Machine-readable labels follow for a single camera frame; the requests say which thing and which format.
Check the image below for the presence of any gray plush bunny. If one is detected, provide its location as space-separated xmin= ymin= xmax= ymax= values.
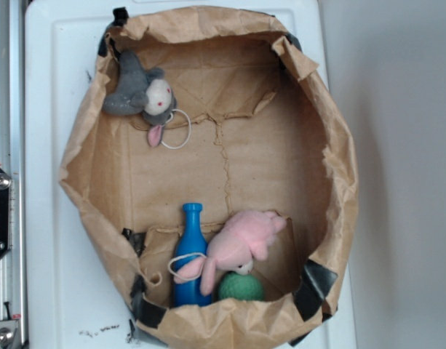
xmin=102 ymin=51 xmax=191 ymax=150

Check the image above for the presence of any brown paper bag bin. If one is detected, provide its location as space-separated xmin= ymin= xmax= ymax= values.
xmin=60 ymin=6 xmax=358 ymax=348

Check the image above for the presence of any pink plush bunny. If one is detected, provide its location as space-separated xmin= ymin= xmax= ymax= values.
xmin=171 ymin=210 xmax=287 ymax=296

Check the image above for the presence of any blue plastic bottle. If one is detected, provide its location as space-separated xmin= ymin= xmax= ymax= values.
xmin=172 ymin=203 xmax=212 ymax=307

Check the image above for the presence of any green yarn ball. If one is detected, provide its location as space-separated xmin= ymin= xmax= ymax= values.
xmin=218 ymin=272 xmax=265 ymax=301

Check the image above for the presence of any aluminum frame rail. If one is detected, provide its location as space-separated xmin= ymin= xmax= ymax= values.
xmin=0 ymin=1 xmax=28 ymax=348

